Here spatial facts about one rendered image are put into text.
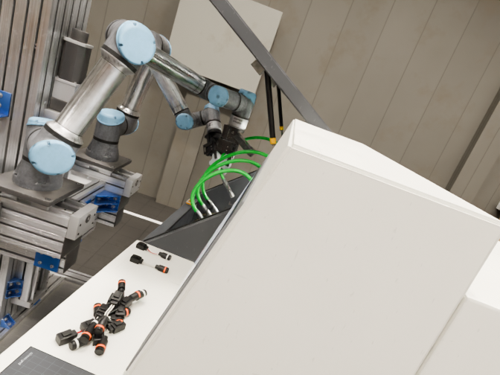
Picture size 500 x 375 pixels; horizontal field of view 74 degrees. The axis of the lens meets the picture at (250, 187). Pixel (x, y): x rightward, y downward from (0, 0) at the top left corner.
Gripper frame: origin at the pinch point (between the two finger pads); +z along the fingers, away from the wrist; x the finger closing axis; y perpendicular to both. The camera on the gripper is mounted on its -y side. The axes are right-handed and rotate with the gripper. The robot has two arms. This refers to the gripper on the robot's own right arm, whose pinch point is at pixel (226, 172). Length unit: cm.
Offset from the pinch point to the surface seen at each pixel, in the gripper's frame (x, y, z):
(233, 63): -200, 54, -54
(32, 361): 92, 11, 24
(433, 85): -261, -149, -106
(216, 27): -197, 80, -78
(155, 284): 56, 2, 24
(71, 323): 80, 11, 24
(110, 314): 76, 5, 22
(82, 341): 85, 6, 22
